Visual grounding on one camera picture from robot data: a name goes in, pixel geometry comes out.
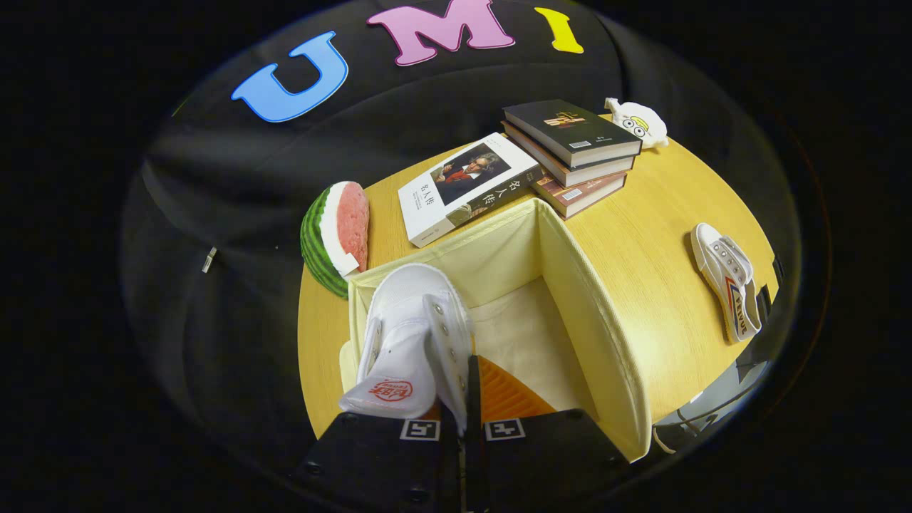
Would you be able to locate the white canvas shoe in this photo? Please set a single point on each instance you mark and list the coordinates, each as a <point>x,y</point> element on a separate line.
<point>727,274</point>
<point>406,335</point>

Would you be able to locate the beige fabric storage box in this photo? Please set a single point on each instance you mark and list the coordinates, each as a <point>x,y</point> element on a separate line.
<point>570,320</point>

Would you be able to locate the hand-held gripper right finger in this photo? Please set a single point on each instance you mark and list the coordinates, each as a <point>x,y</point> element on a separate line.
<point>474,456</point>

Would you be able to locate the watermelon slice toy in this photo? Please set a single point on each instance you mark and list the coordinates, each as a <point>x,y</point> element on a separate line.
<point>335,235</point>

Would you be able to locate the brown cover book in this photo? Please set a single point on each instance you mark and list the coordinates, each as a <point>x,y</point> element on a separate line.
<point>584,196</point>

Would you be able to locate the cream-edged book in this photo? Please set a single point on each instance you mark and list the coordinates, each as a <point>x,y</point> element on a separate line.
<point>591,173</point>

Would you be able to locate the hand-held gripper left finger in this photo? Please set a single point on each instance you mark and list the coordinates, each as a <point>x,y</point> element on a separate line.
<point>370,463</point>

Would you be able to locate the white portrait cover book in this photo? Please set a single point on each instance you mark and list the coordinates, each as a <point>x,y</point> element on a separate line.
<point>456,189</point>

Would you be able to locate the black cover book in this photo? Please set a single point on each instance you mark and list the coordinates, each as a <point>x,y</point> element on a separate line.
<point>570,128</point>

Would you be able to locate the white plush toy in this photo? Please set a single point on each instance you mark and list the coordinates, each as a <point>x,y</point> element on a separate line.
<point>638,122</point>

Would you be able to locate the small silver clip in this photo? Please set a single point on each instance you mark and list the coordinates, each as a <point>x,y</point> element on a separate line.
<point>209,259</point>

